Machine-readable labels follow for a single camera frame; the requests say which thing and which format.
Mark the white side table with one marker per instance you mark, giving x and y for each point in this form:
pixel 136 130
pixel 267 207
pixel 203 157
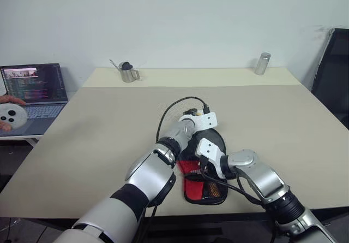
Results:
pixel 21 139

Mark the person's bare hand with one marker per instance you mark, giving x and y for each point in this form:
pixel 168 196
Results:
pixel 12 99

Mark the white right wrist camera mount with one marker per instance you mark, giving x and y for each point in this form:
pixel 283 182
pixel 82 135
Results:
pixel 210 150

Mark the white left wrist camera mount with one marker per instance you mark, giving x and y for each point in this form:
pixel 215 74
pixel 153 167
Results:
pixel 207 121

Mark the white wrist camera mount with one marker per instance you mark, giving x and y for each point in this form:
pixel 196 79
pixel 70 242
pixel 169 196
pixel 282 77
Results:
pixel 207 121
pixel 210 150

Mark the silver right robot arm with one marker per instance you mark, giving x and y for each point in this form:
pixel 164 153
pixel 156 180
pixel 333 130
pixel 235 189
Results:
pixel 267 177

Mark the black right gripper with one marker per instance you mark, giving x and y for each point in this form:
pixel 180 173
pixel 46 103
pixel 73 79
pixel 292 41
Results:
pixel 200 171

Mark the black and red paddle case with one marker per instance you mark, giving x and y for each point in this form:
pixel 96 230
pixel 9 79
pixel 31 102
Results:
pixel 195 191

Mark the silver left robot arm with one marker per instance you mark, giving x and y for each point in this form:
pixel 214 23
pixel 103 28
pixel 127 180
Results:
pixel 152 172

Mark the silver metal can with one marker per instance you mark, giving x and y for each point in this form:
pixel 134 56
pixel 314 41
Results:
pixel 262 64

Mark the stainless steel cup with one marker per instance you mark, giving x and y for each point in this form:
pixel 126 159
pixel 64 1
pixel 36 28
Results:
pixel 129 75

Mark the open grey laptop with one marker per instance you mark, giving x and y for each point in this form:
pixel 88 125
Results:
pixel 35 90

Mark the round white controller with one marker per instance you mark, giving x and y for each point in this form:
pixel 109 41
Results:
pixel 17 116

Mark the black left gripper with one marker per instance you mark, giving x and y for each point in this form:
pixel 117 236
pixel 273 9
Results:
pixel 193 111

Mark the black office chair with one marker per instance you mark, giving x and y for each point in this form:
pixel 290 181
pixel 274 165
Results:
pixel 332 76

